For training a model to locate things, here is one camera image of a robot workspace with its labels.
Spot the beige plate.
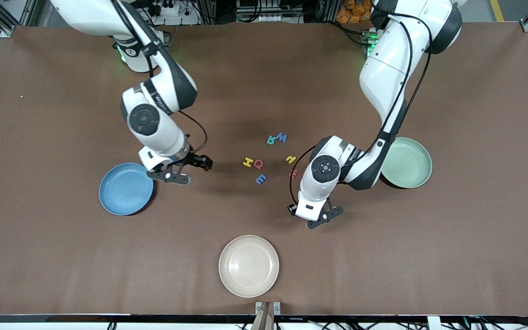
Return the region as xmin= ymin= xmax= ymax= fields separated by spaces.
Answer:
xmin=219 ymin=235 xmax=280 ymax=298

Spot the blue plate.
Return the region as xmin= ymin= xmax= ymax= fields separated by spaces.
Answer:
xmin=99 ymin=163 xmax=154 ymax=216

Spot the green plate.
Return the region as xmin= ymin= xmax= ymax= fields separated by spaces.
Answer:
xmin=381 ymin=137 xmax=433 ymax=189

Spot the tan wooden strip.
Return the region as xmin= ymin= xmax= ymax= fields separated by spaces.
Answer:
xmin=251 ymin=302 xmax=275 ymax=330

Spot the white power strip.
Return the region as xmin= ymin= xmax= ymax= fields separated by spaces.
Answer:
xmin=147 ymin=0 xmax=183 ymax=17

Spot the black electronics rack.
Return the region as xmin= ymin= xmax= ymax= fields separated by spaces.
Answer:
xmin=236 ymin=0 xmax=306 ymax=23

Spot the brown table cover sheet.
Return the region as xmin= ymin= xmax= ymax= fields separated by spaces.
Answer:
xmin=0 ymin=22 xmax=528 ymax=317

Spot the orange bag pile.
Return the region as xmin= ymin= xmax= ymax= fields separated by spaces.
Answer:
xmin=336 ymin=0 xmax=374 ymax=24

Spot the metal edge bracket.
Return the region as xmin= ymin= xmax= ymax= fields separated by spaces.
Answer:
xmin=255 ymin=301 xmax=281 ymax=316

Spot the black base cable bundle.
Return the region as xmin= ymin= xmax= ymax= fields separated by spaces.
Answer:
xmin=328 ymin=21 xmax=368 ymax=46

